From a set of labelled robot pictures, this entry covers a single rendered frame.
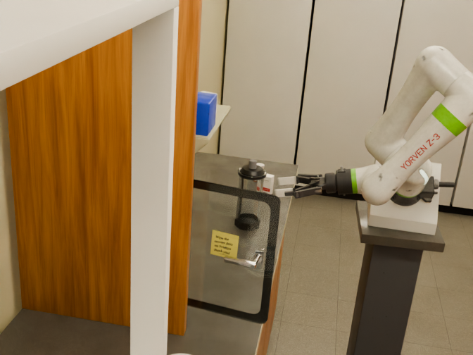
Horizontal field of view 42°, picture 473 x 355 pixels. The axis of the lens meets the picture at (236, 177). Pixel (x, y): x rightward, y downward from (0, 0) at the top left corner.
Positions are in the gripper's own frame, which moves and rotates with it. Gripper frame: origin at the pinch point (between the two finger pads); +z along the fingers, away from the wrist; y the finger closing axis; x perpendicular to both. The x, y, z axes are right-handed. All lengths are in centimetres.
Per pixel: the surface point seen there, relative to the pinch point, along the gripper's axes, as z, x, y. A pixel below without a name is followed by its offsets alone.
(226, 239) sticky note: 7, -13, 67
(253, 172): 9.1, -7.9, 3.4
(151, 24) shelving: -10, -81, 151
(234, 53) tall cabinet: 56, -10, -247
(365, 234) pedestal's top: -29.3, 25.2, -6.0
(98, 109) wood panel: 33, -55, 73
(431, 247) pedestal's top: -54, 33, -7
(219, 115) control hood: 9, -42, 44
